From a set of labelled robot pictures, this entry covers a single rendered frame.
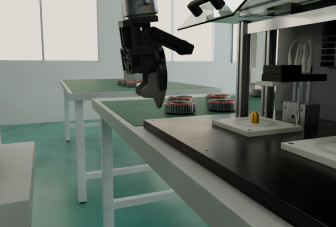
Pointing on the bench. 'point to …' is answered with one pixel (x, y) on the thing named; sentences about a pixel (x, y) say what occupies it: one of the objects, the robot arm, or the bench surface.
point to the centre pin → (254, 117)
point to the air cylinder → (310, 114)
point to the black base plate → (260, 164)
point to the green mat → (140, 105)
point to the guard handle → (194, 6)
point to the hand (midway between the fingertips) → (161, 102)
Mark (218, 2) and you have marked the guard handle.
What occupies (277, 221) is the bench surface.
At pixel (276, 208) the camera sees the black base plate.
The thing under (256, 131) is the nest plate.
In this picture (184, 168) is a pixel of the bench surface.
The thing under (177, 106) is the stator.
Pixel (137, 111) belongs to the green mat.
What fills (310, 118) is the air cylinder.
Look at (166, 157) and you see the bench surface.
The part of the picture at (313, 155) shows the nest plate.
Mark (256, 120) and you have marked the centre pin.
